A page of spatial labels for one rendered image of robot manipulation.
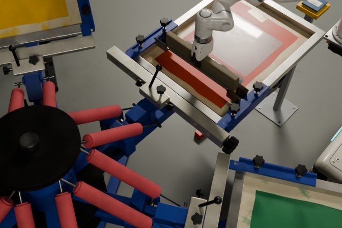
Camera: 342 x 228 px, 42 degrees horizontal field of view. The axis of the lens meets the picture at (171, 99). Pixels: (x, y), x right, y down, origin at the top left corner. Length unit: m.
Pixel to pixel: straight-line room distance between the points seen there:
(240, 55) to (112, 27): 1.68
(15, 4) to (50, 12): 0.15
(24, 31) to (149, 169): 1.26
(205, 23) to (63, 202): 0.87
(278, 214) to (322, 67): 1.97
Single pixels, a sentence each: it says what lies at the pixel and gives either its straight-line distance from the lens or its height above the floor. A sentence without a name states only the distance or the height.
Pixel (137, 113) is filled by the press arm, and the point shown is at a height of 1.04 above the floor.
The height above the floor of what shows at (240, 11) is 0.96.
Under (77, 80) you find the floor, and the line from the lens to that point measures 3.33.
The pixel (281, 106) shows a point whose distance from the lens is 3.24.
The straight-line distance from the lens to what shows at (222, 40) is 2.24.
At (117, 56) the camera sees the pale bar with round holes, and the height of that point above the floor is 1.04.
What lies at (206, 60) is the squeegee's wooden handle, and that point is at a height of 1.08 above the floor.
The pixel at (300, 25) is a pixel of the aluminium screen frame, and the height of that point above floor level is 0.98.
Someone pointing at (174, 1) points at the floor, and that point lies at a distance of 3.88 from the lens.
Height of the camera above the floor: 2.55
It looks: 54 degrees down
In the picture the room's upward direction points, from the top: 2 degrees clockwise
